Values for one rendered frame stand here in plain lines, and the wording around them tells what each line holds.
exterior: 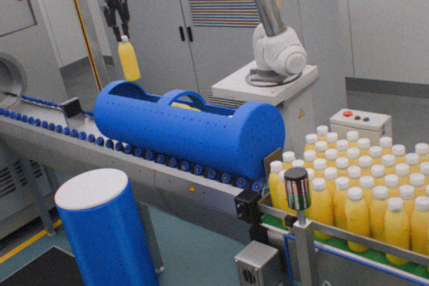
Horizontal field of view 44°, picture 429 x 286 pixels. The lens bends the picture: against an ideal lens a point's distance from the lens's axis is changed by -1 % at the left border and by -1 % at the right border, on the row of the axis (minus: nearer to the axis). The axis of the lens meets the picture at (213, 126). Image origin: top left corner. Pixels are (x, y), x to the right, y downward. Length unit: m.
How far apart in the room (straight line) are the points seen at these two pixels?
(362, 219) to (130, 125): 1.09
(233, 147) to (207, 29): 2.38
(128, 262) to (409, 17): 3.33
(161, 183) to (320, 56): 1.92
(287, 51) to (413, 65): 2.56
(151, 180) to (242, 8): 1.85
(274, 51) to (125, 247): 1.06
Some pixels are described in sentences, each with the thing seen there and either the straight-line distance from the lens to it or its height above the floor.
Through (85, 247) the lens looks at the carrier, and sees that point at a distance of 2.05.
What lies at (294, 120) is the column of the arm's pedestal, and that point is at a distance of 2.67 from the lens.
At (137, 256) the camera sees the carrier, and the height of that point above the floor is 0.75.
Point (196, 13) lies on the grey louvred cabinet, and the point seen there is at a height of 1.11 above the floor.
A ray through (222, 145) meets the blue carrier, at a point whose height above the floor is 1.13.
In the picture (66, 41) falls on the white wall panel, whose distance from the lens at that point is 7.56.
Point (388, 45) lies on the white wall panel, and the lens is 4.84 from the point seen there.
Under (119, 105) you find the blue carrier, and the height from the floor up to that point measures 1.19.
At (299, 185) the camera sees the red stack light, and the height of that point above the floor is 1.24.
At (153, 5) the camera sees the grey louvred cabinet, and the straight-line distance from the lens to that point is 4.50.
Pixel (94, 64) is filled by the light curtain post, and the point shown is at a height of 1.17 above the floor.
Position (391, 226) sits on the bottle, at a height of 1.04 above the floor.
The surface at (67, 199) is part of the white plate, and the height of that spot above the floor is 1.04.
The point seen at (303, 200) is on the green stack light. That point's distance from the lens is 1.41.
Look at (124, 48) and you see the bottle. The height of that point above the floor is 1.40.
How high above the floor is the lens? 1.96
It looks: 24 degrees down
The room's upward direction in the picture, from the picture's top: 11 degrees counter-clockwise
